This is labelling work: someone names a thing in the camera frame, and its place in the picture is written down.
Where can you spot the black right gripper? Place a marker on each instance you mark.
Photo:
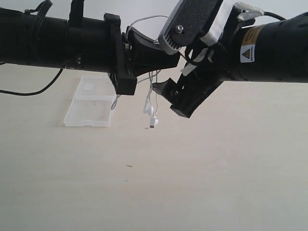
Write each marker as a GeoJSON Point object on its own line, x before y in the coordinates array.
{"type": "Point", "coordinates": [197, 82]}

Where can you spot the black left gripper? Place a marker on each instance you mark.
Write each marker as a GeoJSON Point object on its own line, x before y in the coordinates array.
{"type": "Point", "coordinates": [97, 46]}

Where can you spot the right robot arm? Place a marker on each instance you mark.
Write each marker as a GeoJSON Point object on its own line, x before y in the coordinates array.
{"type": "Point", "coordinates": [245, 52]}

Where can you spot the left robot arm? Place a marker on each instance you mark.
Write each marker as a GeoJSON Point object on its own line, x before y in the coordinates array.
{"type": "Point", "coordinates": [32, 38]}

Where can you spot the clear plastic storage case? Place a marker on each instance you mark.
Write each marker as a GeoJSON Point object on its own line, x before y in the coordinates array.
{"type": "Point", "coordinates": [91, 103]}

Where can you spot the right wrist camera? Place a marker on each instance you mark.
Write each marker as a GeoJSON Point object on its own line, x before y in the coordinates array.
{"type": "Point", "coordinates": [205, 19]}

